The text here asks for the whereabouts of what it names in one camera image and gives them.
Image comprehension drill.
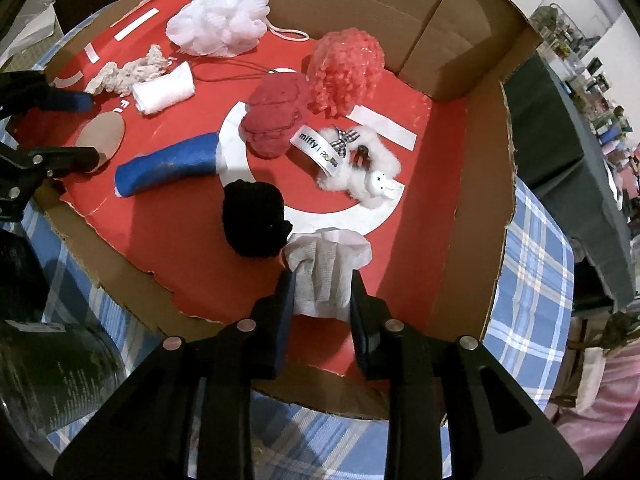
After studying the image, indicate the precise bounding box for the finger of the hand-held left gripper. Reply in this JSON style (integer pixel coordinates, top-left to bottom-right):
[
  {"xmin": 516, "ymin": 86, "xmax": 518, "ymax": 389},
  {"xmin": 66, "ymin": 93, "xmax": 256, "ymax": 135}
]
[
  {"xmin": 0, "ymin": 142, "xmax": 101, "ymax": 221},
  {"xmin": 0, "ymin": 71, "xmax": 96, "ymax": 121}
]

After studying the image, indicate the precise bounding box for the white cloth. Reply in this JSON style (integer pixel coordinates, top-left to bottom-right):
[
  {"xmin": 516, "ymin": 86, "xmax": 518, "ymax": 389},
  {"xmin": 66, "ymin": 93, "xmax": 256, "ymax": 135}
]
[{"xmin": 131, "ymin": 61, "xmax": 196, "ymax": 117}]

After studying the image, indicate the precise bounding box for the red beaded ball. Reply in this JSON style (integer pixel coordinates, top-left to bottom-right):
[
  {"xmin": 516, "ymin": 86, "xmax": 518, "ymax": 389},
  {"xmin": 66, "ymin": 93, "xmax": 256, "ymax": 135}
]
[{"xmin": 306, "ymin": 30, "xmax": 386, "ymax": 118}]

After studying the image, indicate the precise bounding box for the black knitted ball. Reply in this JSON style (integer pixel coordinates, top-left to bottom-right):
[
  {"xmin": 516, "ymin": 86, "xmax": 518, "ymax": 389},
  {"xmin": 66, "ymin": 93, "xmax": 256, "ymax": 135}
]
[{"xmin": 222, "ymin": 181, "xmax": 293, "ymax": 260}]

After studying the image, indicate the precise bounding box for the white mesh bath loofah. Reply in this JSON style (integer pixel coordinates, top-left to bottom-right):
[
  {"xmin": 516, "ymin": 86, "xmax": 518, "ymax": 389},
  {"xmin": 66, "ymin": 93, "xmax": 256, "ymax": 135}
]
[{"xmin": 166, "ymin": 0, "xmax": 311, "ymax": 57}]

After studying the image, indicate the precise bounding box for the dark cloth covered table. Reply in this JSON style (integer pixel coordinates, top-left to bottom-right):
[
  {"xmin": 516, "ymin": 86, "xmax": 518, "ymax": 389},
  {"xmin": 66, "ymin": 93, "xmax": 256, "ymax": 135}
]
[{"xmin": 502, "ymin": 50, "xmax": 638, "ymax": 313}]

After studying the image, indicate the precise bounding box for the cardboard box red lining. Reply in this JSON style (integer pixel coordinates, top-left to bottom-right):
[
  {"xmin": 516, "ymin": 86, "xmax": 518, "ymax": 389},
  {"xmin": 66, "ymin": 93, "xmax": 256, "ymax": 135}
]
[{"xmin": 30, "ymin": 0, "xmax": 546, "ymax": 421}]

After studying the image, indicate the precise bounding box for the group of cosmetic bottles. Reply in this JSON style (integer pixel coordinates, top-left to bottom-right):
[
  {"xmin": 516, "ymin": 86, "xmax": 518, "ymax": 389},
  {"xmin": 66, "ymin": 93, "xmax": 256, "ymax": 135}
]
[{"xmin": 530, "ymin": 2, "xmax": 640, "ymax": 196}]

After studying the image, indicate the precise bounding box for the white fluffy rabbit keychain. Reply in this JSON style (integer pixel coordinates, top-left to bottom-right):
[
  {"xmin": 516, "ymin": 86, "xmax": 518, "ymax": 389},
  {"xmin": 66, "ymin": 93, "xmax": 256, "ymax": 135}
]
[{"xmin": 315, "ymin": 125, "xmax": 405, "ymax": 209}]

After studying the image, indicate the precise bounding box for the large glass jar metal lid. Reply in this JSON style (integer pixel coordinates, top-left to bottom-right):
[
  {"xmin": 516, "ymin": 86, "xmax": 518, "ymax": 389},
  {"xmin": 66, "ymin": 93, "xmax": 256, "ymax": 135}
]
[{"xmin": 0, "ymin": 320, "xmax": 126, "ymax": 441}]

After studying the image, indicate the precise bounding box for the dark dried plant bundle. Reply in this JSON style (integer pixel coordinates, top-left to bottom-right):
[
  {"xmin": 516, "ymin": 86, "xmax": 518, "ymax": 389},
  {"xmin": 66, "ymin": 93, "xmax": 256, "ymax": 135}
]
[{"xmin": 600, "ymin": 310, "xmax": 640, "ymax": 351}]

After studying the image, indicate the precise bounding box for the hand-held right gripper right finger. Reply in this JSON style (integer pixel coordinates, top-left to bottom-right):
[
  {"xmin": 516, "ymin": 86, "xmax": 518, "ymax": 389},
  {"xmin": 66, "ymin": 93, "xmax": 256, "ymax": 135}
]
[{"xmin": 350, "ymin": 270, "xmax": 586, "ymax": 480}]

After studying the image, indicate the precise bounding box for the white wipe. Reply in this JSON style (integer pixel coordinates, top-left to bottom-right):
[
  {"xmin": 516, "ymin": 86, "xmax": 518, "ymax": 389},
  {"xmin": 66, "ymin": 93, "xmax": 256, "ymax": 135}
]
[{"xmin": 282, "ymin": 228, "xmax": 373, "ymax": 321}]

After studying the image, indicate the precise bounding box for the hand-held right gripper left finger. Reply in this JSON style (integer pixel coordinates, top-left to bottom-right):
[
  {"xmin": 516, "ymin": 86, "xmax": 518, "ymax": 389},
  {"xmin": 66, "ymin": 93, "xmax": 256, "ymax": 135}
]
[{"xmin": 52, "ymin": 270, "xmax": 298, "ymax": 480}]

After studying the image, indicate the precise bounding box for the beige round powder puff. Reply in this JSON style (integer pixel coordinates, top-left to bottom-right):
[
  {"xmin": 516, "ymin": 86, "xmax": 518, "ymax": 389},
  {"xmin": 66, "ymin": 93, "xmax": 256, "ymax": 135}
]
[{"xmin": 79, "ymin": 111, "xmax": 126, "ymax": 171}]

